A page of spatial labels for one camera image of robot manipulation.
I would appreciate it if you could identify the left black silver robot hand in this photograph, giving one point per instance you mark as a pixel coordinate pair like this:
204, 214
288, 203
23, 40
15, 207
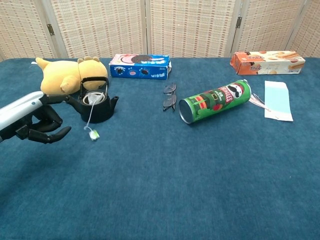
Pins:
20, 107

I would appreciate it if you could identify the tea bag with green tag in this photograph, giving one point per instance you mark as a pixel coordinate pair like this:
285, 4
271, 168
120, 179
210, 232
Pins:
94, 98

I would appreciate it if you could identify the black cast iron teapot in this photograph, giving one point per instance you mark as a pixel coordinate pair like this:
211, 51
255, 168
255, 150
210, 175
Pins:
105, 112

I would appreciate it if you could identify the yellow plush toy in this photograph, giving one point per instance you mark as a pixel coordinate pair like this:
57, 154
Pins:
57, 75

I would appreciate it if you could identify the dark metal screen hinge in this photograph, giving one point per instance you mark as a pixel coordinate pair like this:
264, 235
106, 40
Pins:
50, 29
239, 22

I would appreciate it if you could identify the woven folding screen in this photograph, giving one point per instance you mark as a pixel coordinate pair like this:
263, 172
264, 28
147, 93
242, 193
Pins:
100, 25

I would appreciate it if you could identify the blue Oreo cookie box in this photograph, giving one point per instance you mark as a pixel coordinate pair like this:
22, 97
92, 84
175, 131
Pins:
140, 67

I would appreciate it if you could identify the thin-framed eyeglasses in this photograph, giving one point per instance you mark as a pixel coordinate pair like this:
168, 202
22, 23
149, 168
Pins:
170, 100

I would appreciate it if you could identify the blue table cover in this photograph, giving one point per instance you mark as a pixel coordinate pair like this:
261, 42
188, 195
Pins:
175, 175

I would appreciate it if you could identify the green Pringles can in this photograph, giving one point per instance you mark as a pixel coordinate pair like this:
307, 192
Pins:
212, 102

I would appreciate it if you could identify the orange biscuit box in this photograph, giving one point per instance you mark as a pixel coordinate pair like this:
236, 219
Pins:
267, 63

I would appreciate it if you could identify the light blue face mask packet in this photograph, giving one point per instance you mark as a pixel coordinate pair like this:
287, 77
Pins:
277, 100

